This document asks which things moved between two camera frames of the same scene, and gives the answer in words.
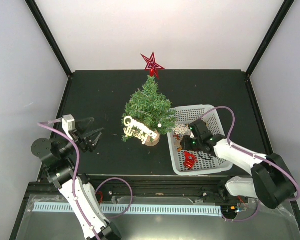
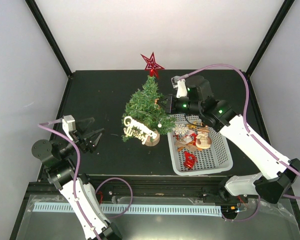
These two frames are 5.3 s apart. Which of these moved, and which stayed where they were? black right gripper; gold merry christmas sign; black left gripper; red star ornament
Moved: black right gripper
Stayed: red star ornament; gold merry christmas sign; black left gripper
